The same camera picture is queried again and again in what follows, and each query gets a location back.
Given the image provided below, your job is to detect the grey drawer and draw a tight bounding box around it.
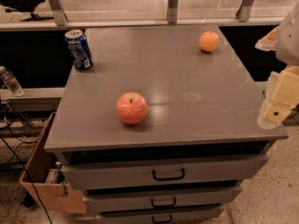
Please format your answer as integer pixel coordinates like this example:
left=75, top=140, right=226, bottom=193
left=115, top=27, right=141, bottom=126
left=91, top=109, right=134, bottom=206
left=83, top=186, right=241, bottom=213
left=98, top=204, right=223, bottom=224
left=62, top=154, right=268, bottom=190

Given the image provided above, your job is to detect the bottom grey drawer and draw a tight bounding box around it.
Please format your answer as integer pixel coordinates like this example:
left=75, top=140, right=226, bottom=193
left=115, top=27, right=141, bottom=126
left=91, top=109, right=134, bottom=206
left=98, top=204, right=223, bottom=224

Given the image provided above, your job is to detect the orange fruit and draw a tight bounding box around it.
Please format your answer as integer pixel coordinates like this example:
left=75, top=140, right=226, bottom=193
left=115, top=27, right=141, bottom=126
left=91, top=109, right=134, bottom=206
left=199, top=31, right=219, bottom=52

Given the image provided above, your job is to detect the grey drawer cabinet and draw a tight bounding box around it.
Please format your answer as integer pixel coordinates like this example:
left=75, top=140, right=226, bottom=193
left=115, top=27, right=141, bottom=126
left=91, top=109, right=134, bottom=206
left=44, top=24, right=290, bottom=224

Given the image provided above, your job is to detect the middle grey drawer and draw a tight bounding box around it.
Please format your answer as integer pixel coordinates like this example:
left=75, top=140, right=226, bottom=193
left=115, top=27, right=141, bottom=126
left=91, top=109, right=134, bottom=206
left=83, top=186, right=241, bottom=213

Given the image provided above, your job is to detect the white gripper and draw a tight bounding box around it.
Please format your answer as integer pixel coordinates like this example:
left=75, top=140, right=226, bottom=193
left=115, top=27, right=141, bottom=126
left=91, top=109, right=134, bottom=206
left=255, top=3, right=299, bottom=130

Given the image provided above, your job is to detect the brown cardboard box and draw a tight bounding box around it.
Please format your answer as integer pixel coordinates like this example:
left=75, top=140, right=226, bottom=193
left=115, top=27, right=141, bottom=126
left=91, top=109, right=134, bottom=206
left=19, top=113, right=87, bottom=214

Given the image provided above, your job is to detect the red apple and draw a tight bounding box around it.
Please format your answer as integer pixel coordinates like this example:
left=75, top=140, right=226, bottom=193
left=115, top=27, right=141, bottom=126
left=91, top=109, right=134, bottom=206
left=116, top=92, right=148, bottom=125

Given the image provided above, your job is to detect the top grey drawer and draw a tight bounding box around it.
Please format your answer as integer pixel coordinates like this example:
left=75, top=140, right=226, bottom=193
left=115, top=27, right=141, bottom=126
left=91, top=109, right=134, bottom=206
left=62, top=154, right=268, bottom=190

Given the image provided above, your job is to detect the blue pepsi can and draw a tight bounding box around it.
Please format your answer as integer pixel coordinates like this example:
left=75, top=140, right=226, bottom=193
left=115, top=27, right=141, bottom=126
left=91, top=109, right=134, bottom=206
left=64, top=29, right=93, bottom=70

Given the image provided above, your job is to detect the clear plastic water bottle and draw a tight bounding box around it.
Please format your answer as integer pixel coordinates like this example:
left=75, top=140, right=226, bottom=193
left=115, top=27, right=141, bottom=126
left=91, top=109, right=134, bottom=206
left=0, top=66, right=23, bottom=97

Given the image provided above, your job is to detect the black floor cable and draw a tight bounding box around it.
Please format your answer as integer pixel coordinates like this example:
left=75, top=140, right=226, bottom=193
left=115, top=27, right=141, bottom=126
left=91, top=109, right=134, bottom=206
left=0, top=100, right=54, bottom=224

